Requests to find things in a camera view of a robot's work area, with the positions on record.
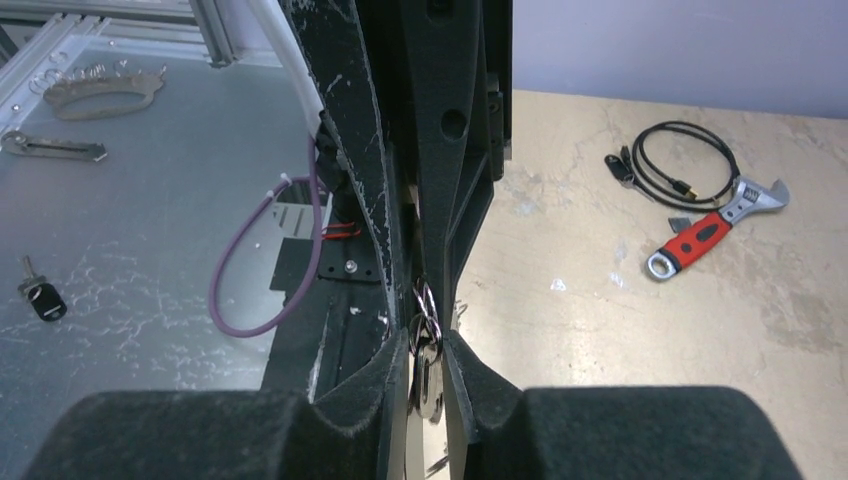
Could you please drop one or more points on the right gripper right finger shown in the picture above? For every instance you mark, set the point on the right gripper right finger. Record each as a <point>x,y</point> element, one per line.
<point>499,431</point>

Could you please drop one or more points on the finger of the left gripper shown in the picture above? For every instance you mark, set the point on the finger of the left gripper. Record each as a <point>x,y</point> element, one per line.
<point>332,39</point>
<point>455,52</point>

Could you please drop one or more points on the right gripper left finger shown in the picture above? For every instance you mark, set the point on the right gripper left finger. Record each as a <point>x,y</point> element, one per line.
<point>355,431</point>

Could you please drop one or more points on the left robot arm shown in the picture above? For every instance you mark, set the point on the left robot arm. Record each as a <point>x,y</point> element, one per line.
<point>385,43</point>

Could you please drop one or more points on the spare metal keyring plate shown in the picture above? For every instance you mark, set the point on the spare metal keyring plate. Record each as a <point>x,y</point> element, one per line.
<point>63,91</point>

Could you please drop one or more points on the spare black fob key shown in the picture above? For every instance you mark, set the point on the spare black fob key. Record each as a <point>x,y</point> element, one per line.
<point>41,295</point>

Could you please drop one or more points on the flat metal slotted bar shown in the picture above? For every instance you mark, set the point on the flat metal slotted bar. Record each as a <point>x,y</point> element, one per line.
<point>21,144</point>

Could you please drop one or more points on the aluminium frame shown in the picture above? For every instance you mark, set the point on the aluminium frame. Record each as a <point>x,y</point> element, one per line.
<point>218,68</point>

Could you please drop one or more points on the red handled adjustable wrench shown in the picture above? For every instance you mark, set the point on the red handled adjustable wrench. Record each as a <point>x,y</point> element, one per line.
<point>689,245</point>

